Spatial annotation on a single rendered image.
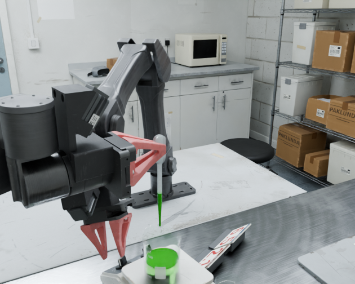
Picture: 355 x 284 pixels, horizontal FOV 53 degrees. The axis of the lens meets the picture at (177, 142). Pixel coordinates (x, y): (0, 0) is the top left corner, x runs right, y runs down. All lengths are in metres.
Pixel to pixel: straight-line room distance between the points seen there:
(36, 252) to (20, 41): 2.68
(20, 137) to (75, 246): 0.52
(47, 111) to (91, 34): 3.12
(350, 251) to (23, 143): 0.72
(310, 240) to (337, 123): 2.05
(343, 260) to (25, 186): 0.67
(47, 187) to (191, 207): 0.62
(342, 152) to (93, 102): 2.61
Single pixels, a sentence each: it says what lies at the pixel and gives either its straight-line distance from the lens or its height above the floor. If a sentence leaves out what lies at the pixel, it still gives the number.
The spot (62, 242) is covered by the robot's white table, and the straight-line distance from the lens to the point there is 0.91.
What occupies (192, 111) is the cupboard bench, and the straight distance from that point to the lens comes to 3.37.
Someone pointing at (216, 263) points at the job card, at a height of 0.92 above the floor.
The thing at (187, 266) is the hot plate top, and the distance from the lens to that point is 0.67.
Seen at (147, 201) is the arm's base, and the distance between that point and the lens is 1.02.
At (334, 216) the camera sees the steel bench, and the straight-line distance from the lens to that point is 1.05.
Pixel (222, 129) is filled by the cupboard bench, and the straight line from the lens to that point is 3.61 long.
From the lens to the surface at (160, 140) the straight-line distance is 0.52.
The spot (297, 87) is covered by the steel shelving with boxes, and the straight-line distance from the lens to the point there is 3.16.
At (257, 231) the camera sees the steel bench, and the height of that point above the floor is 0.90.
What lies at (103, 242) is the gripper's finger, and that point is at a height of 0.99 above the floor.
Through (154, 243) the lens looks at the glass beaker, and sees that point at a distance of 0.63.
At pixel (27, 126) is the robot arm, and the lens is 0.40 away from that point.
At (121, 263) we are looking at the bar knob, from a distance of 0.72.
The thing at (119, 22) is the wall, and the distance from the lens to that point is 3.59.
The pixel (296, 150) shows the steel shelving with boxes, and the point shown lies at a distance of 3.26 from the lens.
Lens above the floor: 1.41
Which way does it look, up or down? 20 degrees down
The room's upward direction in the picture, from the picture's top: straight up
